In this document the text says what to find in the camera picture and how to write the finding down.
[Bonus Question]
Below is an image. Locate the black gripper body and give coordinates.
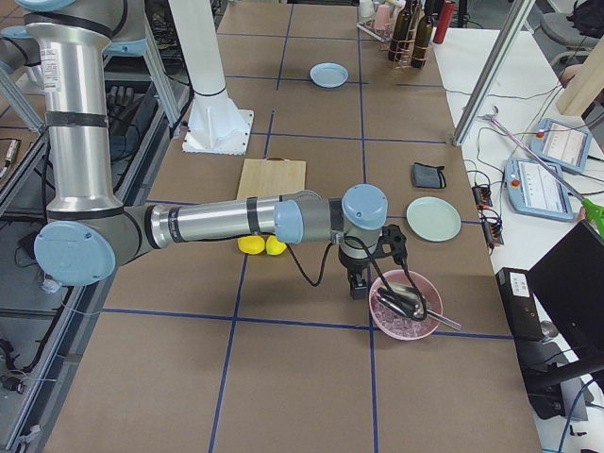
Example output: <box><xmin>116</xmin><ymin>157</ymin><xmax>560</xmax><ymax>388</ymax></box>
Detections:
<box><xmin>338</xmin><ymin>238</ymin><xmax>371</xmax><ymax>283</ymax></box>

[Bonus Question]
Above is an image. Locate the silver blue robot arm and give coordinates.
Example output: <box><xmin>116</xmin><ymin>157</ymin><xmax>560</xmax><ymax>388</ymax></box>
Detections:
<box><xmin>23</xmin><ymin>1</ymin><xmax>388</xmax><ymax>287</ymax></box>

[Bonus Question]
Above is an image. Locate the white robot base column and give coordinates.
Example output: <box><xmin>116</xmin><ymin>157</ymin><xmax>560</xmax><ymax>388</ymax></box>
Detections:
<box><xmin>169</xmin><ymin>0</ymin><xmax>254</xmax><ymax>156</ymax></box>

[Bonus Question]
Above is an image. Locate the light green plate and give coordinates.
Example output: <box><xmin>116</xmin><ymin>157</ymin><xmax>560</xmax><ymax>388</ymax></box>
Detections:
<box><xmin>406</xmin><ymin>196</ymin><xmax>461</xmax><ymax>243</ymax></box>

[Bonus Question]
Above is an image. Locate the light blue plate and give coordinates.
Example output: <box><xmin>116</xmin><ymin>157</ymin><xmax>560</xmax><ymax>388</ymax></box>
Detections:
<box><xmin>310</xmin><ymin>62</ymin><xmax>349</xmax><ymax>89</ymax></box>

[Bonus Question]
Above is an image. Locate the pink bowl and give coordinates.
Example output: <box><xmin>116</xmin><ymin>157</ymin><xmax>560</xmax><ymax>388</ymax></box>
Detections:
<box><xmin>369</xmin><ymin>271</ymin><xmax>443</xmax><ymax>341</ymax></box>

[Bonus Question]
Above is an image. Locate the metal scoop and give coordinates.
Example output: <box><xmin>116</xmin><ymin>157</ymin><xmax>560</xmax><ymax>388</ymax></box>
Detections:
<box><xmin>377</xmin><ymin>283</ymin><xmax>461</xmax><ymax>330</ymax></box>

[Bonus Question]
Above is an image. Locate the yellow lemon far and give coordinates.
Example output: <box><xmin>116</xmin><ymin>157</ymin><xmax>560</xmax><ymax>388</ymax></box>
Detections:
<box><xmin>265</xmin><ymin>235</ymin><xmax>288</xmax><ymax>257</ymax></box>

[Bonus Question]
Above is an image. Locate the yellow lemon near board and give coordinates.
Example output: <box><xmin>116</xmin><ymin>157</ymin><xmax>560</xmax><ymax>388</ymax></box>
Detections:
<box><xmin>237</xmin><ymin>235</ymin><xmax>266</xmax><ymax>255</ymax></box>

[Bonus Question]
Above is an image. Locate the grey folded cloth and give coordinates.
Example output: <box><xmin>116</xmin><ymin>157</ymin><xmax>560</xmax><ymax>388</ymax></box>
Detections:
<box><xmin>411</xmin><ymin>162</ymin><xmax>446</xmax><ymax>189</ymax></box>

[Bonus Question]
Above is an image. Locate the wooden cutting board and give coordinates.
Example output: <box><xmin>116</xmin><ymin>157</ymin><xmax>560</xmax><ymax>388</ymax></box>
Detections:
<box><xmin>236</xmin><ymin>159</ymin><xmax>307</xmax><ymax>200</ymax></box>

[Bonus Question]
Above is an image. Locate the black computer box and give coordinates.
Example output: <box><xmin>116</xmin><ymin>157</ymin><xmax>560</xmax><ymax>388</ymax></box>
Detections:
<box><xmin>496</xmin><ymin>267</ymin><xmax>559</xmax><ymax>344</ymax></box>

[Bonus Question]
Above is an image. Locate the teach pendant near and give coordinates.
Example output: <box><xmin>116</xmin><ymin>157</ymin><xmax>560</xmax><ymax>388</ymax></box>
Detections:
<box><xmin>504</xmin><ymin>158</ymin><xmax>575</xmax><ymax>222</ymax></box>

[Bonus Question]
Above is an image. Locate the teach pendant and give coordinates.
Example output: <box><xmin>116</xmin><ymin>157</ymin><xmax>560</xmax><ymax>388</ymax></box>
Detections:
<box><xmin>530</xmin><ymin>118</ymin><xmax>593</xmax><ymax>174</ymax></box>
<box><xmin>504</xmin><ymin>158</ymin><xmax>575</xmax><ymax>222</ymax></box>

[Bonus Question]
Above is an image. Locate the black monitor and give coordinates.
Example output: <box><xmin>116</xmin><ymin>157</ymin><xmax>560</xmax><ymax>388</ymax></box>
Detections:
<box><xmin>528</xmin><ymin>221</ymin><xmax>603</xmax><ymax>357</ymax></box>

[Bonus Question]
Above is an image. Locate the teach pendant far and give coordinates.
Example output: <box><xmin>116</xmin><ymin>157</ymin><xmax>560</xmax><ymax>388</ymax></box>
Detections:
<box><xmin>530</xmin><ymin>118</ymin><xmax>593</xmax><ymax>174</ymax></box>

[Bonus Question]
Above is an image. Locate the dark wine bottle back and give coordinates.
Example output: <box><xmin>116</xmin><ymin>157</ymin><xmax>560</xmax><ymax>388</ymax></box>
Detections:
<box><xmin>388</xmin><ymin>1</ymin><xmax>415</xmax><ymax>61</ymax></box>

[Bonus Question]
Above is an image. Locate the dark wine bottle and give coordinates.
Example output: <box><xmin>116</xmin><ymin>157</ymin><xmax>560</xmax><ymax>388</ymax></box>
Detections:
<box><xmin>388</xmin><ymin>1</ymin><xmax>415</xmax><ymax>61</ymax></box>
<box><xmin>411</xmin><ymin>0</ymin><xmax>435</xmax><ymax>69</ymax></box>

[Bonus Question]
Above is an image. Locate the dark wine bottle front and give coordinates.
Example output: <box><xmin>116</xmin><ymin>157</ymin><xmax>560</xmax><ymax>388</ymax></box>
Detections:
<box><xmin>411</xmin><ymin>0</ymin><xmax>435</xmax><ymax>69</ymax></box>

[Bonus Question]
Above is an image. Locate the pink cup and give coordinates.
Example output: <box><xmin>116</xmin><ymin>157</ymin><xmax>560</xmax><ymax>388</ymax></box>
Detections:
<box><xmin>374</xmin><ymin>4</ymin><xmax>391</xmax><ymax>31</ymax></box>

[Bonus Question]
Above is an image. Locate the red bottle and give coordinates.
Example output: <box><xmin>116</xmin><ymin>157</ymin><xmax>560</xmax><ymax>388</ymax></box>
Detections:
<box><xmin>432</xmin><ymin>0</ymin><xmax>457</xmax><ymax>44</ymax></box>

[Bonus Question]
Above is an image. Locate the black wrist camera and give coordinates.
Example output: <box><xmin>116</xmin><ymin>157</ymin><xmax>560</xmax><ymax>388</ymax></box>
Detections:
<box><xmin>378</xmin><ymin>224</ymin><xmax>408</xmax><ymax>267</ymax></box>

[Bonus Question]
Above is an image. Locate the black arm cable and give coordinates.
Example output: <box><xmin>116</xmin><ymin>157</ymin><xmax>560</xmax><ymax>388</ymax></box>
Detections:
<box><xmin>285</xmin><ymin>235</ymin><xmax>430</xmax><ymax>322</ymax></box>

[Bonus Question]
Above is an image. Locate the copper wire bottle rack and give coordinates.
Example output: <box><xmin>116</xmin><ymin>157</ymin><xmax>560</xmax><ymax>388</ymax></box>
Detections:
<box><xmin>388</xmin><ymin>11</ymin><xmax>433</xmax><ymax>69</ymax></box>

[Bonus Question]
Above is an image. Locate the aluminium frame post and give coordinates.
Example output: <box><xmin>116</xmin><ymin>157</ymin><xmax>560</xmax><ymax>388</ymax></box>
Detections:
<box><xmin>452</xmin><ymin>0</ymin><xmax>535</xmax><ymax>146</ymax></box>

